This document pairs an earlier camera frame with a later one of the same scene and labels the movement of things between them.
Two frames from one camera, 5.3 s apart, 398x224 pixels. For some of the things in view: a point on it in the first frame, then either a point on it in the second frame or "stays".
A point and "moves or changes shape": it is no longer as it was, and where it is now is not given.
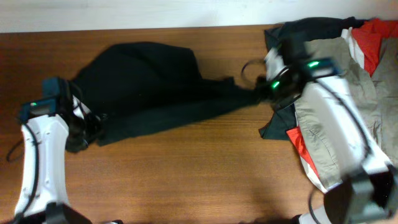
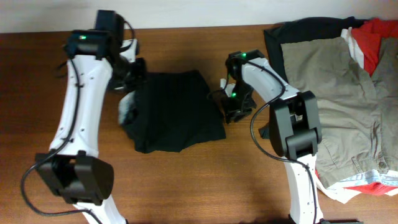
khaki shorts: [375, 97] stays
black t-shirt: [142, 86] moves or changes shape
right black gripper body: [272, 93] → [242, 101]
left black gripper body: [84, 134] → [127, 75]
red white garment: [366, 39] stays
